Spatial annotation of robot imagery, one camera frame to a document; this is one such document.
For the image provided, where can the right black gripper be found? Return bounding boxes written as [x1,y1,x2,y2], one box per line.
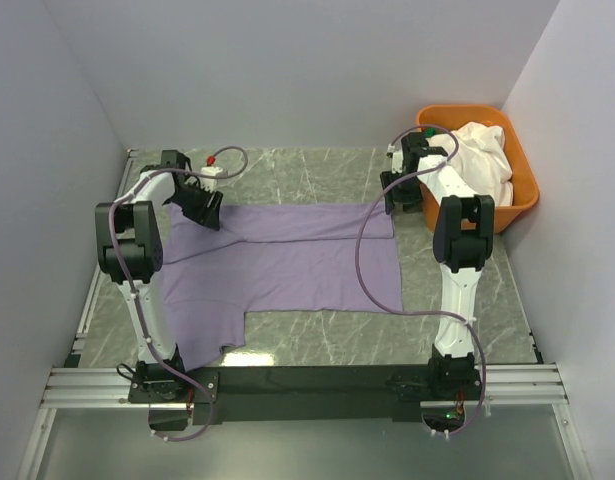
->
[379,169,423,214]

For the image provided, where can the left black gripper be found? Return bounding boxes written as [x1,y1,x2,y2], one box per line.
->
[169,181,224,231]

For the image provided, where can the purple t shirt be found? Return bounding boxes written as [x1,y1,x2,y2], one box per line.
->
[159,203,403,370]

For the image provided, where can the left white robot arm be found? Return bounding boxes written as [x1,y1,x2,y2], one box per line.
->
[95,150,228,404]

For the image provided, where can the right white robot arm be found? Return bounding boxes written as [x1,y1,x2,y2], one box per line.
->
[380,124,495,399]

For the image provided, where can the green object in basket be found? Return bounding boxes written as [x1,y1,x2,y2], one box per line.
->
[423,127,440,139]

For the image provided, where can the orange plastic basket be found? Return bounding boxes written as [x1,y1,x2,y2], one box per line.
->
[416,104,539,234]

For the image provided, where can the white t shirt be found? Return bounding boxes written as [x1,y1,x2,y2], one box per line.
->
[420,122,513,207]

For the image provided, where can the black mounting base bar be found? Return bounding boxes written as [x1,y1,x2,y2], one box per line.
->
[128,365,483,425]

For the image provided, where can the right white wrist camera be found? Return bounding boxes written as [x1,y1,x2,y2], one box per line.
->
[386,144,403,175]

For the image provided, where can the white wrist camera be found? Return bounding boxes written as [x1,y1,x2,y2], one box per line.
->
[386,144,403,175]
[199,155,228,193]

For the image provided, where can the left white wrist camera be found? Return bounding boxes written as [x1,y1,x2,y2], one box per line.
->
[199,155,228,193]

